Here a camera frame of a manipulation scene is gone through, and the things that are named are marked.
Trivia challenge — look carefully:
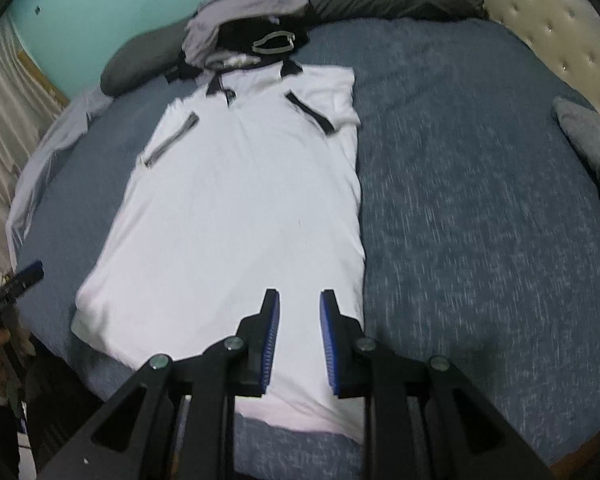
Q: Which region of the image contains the wooden window frame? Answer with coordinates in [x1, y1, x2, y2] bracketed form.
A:
[16, 50, 71, 107]

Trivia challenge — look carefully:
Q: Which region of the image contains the small grey cloth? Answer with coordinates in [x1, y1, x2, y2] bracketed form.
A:
[552, 96, 600, 239]

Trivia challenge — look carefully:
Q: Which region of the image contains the bed with blue sheet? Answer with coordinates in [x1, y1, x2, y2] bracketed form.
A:
[15, 17, 600, 480]

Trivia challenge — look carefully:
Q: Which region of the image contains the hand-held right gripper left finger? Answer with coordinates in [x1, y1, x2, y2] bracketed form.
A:
[37, 288, 281, 480]

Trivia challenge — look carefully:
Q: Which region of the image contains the light grey quilt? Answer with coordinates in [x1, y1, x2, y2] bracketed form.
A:
[6, 87, 114, 257]

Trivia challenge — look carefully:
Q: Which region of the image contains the light grey garment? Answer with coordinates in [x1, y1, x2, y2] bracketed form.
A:
[181, 0, 309, 69]

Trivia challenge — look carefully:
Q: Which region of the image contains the cream tufted headboard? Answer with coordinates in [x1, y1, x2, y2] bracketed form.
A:
[460, 0, 600, 127]

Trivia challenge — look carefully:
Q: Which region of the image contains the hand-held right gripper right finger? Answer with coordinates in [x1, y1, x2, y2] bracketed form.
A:
[320, 289, 556, 480]

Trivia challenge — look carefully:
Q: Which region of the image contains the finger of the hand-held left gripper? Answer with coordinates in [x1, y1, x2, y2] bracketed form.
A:
[0, 259, 45, 306]

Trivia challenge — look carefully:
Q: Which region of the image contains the white polo shirt black trim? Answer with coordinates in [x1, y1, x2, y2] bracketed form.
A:
[71, 62, 367, 444]

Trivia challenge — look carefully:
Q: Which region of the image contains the beige striped curtain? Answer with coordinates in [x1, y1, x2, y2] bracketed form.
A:
[0, 17, 72, 281]

